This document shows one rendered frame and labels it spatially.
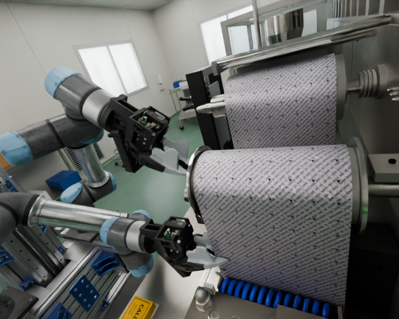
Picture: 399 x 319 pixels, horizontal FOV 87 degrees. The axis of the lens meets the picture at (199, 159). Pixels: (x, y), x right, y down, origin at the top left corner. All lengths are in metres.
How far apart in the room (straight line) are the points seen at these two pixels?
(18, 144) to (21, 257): 0.78
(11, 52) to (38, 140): 3.73
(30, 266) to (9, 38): 3.55
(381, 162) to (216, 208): 0.25
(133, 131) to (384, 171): 0.40
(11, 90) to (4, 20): 0.96
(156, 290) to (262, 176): 0.53
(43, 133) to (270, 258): 0.54
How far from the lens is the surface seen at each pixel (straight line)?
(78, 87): 0.51
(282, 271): 0.47
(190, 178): 0.38
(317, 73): 0.53
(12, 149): 0.59
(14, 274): 1.39
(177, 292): 0.73
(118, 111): 0.46
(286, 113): 0.53
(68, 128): 0.59
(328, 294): 0.50
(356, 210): 0.36
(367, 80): 0.58
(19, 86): 4.17
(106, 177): 1.23
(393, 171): 0.37
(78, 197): 1.24
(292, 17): 0.98
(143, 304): 0.72
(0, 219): 0.74
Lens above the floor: 1.48
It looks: 26 degrees down
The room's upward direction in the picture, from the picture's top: 17 degrees counter-clockwise
